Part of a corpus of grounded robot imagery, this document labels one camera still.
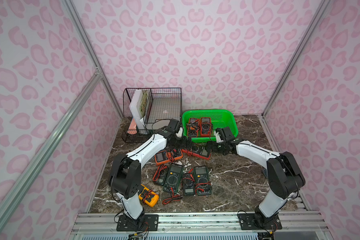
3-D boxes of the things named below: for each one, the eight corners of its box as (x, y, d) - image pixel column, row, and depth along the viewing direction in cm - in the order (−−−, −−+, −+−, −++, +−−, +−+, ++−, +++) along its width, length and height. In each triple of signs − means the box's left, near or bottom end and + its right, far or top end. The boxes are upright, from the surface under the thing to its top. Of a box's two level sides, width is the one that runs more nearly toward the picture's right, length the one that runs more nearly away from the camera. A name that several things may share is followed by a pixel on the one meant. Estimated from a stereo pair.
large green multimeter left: (162, 190, 84) (161, 189, 83) (169, 163, 95) (169, 162, 93) (178, 193, 83) (178, 192, 82) (184, 166, 94) (184, 164, 92)
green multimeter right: (194, 195, 83) (195, 193, 80) (193, 168, 94) (193, 165, 91) (211, 195, 83) (212, 193, 80) (208, 168, 94) (209, 165, 91)
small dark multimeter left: (152, 183, 87) (151, 180, 84) (158, 165, 94) (157, 162, 91) (163, 185, 86) (162, 183, 83) (168, 167, 93) (167, 164, 90)
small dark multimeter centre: (182, 195, 83) (182, 193, 80) (182, 176, 90) (182, 173, 87) (195, 195, 83) (195, 193, 80) (194, 176, 90) (194, 173, 87)
